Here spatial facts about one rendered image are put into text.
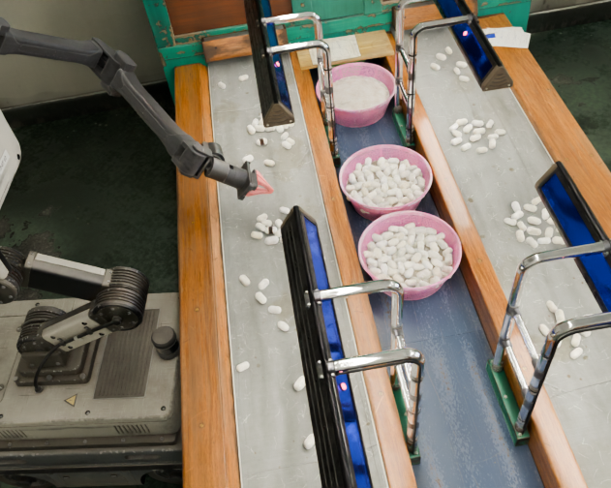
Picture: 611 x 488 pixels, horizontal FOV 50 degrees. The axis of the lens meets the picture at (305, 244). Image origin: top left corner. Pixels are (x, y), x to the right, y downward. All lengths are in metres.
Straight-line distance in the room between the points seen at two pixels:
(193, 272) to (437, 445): 0.75
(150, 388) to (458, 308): 0.88
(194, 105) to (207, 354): 0.98
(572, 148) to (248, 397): 1.17
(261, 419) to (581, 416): 0.69
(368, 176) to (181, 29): 0.89
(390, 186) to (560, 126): 0.55
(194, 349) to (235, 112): 0.93
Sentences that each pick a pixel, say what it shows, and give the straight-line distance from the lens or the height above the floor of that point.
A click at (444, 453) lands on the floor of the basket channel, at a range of 1.53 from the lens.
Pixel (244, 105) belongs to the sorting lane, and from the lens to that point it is 2.25.
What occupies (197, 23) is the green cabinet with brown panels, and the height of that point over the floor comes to 0.90.
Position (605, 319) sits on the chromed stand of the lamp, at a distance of 1.22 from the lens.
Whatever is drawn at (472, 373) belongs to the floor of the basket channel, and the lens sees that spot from 1.62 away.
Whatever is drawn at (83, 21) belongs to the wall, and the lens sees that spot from 3.45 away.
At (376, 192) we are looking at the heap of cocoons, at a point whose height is 0.74.
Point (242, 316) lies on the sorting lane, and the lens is 1.65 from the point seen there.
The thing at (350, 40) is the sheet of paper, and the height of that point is 0.78.
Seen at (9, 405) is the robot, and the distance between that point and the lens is 2.06.
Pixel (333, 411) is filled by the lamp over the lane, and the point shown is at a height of 1.11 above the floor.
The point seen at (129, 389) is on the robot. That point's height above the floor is 0.48.
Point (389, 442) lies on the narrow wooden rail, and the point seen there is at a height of 0.76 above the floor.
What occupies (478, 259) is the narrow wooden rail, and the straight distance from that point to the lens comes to 1.71.
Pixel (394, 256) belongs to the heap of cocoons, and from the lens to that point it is 1.74.
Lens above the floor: 2.08
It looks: 49 degrees down
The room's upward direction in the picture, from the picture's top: 8 degrees counter-clockwise
